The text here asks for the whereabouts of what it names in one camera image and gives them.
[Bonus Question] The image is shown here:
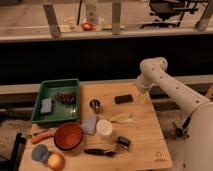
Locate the black eraser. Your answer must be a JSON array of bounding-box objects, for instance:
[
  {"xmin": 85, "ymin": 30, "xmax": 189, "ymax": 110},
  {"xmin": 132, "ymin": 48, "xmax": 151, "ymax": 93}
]
[{"xmin": 114, "ymin": 94, "xmax": 133, "ymax": 104}]

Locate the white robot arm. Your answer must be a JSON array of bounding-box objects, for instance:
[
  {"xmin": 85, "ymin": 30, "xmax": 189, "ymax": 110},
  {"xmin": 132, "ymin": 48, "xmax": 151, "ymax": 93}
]
[{"xmin": 136, "ymin": 57, "xmax": 213, "ymax": 171}]

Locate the small metal cup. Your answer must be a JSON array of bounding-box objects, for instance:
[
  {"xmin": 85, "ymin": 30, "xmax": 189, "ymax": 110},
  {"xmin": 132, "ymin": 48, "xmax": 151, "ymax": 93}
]
[{"xmin": 89, "ymin": 99, "xmax": 101, "ymax": 114}]

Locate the white paper cup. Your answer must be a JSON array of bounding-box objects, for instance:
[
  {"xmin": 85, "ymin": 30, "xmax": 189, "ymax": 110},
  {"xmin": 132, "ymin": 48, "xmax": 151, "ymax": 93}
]
[{"xmin": 96, "ymin": 119, "xmax": 113, "ymax": 138}]

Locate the pale yellow banana peel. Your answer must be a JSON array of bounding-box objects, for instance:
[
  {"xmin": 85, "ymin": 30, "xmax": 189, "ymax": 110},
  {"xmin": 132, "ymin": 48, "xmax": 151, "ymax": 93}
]
[{"xmin": 109, "ymin": 113, "xmax": 133, "ymax": 124}]

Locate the black binder clip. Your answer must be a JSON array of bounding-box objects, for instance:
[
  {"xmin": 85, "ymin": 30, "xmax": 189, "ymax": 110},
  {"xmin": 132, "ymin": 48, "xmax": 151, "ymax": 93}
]
[{"xmin": 116, "ymin": 136, "xmax": 131, "ymax": 149}]

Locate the dark grape bunch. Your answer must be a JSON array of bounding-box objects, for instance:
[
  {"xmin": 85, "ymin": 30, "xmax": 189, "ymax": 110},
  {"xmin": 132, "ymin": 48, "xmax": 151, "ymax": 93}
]
[{"xmin": 55, "ymin": 92, "xmax": 76, "ymax": 105}]

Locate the red-brown bowl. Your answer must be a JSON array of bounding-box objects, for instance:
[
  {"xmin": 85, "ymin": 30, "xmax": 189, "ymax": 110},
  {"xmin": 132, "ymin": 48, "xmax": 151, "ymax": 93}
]
[{"xmin": 54, "ymin": 122, "xmax": 83, "ymax": 151}]

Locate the green plastic tray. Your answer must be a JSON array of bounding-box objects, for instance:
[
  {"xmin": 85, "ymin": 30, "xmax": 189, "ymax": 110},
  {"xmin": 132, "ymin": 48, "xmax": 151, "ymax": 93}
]
[{"xmin": 31, "ymin": 79, "xmax": 80, "ymax": 125}]

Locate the black office chair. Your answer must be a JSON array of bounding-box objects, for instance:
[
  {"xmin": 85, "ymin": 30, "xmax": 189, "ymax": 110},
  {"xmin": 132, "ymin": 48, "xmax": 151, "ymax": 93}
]
[{"xmin": 141, "ymin": 0, "xmax": 198, "ymax": 28}]

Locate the red apple on ledge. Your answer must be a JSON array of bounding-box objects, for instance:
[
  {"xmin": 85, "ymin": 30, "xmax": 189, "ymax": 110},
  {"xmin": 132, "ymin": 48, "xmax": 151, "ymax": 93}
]
[{"xmin": 81, "ymin": 22, "xmax": 94, "ymax": 31}]

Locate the blue sponge in tray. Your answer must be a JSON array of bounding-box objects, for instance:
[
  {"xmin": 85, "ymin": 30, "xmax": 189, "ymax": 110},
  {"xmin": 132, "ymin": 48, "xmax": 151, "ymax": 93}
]
[{"xmin": 40, "ymin": 98, "xmax": 52, "ymax": 114}]

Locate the orange carrot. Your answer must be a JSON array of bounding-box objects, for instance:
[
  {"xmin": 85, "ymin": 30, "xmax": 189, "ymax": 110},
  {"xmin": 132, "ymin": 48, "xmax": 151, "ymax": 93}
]
[{"xmin": 31, "ymin": 131, "xmax": 55, "ymax": 144}]

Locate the orange round fruit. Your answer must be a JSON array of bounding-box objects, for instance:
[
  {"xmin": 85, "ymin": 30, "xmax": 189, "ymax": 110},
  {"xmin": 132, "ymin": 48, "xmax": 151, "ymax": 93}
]
[{"xmin": 47, "ymin": 153, "xmax": 65, "ymax": 171}]

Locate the blue round lid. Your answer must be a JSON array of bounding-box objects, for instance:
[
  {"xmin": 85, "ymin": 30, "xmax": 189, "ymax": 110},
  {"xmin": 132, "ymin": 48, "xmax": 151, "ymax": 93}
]
[{"xmin": 31, "ymin": 144, "xmax": 49, "ymax": 162}]

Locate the black chair at left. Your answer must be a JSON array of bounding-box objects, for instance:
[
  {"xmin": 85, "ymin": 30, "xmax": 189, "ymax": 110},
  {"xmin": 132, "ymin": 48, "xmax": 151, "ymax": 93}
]
[{"xmin": 0, "ymin": 133, "xmax": 26, "ymax": 171}]

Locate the black handled tool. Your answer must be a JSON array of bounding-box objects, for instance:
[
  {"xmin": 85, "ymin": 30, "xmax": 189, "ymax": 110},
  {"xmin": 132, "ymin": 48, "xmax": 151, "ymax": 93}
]
[{"xmin": 84, "ymin": 149, "xmax": 115, "ymax": 157}]

